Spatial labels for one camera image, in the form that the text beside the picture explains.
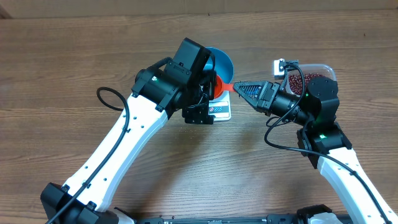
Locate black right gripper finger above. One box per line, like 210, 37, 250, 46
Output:
233, 81, 267, 95
239, 91, 266, 113

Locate orange measuring scoop blue handle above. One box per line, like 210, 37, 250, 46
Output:
214, 75, 234, 99

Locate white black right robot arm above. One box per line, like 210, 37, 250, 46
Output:
233, 77, 397, 223

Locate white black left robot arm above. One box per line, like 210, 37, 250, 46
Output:
40, 38, 216, 223

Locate white digital kitchen scale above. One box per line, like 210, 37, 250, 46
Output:
208, 91, 231, 122

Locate teal blue bowl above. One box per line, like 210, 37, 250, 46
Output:
206, 47, 234, 84

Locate clear plastic bean container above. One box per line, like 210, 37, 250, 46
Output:
285, 64, 336, 96

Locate red adzuki beans in container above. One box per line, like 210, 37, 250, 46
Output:
289, 73, 323, 95

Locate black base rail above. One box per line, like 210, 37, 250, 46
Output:
114, 205, 354, 224

